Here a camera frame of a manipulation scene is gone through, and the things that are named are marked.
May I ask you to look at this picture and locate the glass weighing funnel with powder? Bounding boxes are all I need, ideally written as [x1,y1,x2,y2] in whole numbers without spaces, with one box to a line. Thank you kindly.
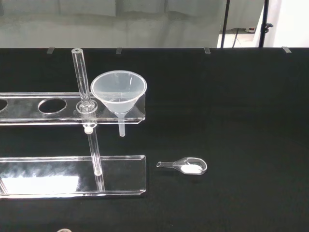
[156,157,208,175]

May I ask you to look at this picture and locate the clear acrylic funnel stand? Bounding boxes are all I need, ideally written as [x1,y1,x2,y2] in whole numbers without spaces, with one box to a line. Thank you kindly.
[0,48,147,200]

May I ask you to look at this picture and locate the black bench cloth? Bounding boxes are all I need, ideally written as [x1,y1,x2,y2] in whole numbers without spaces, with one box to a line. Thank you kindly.
[0,47,309,232]

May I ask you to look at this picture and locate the black tripod pole with knob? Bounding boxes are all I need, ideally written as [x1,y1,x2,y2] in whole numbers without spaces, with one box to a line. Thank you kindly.
[260,0,274,48]

